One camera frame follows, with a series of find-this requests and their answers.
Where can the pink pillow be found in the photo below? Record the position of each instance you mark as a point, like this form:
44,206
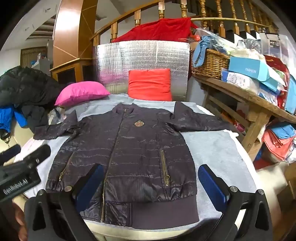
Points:
81,92

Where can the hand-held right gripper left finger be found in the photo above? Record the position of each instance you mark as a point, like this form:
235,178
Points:
90,185

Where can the red cloth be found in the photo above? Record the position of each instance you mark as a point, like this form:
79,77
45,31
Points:
159,30

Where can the silver insulation mat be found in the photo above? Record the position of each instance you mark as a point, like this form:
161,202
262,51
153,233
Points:
143,54

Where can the red gift bag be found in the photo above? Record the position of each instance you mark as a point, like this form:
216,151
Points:
281,69

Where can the blue jacket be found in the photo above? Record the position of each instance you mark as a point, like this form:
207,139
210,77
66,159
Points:
4,118

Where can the red pillow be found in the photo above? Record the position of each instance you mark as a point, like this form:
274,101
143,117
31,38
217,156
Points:
150,83

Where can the light blue cloth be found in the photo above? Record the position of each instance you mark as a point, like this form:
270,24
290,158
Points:
200,49

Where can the cardboard box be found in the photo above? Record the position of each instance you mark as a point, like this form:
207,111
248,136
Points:
288,197

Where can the wooden stair railing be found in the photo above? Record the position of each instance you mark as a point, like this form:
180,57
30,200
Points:
114,31

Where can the pile of red clothes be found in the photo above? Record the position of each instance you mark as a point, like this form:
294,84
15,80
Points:
277,143

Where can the curved wooden stair panel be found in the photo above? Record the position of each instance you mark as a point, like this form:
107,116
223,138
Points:
69,27

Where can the dark quilted jacket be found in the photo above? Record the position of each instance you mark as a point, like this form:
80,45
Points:
138,150

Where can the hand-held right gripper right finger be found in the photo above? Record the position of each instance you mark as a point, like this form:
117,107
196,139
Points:
211,185

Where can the black puffer jacket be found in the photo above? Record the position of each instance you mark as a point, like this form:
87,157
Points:
27,88

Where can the person's left hand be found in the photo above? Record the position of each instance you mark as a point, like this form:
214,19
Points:
19,217

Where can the blue shoebox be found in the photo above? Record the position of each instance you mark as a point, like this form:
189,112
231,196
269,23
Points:
247,67

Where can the wooden table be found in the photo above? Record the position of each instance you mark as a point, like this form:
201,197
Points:
242,92

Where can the white printed box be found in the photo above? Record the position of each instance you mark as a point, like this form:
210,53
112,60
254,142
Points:
238,80

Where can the clear plastic bag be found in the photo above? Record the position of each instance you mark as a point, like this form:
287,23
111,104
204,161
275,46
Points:
215,38

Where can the wicker basket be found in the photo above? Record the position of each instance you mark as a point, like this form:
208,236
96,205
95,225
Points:
210,63

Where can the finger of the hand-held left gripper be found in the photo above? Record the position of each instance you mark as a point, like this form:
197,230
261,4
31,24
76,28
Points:
38,153

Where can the grey blanket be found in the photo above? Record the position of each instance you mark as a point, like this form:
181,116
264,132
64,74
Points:
219,150

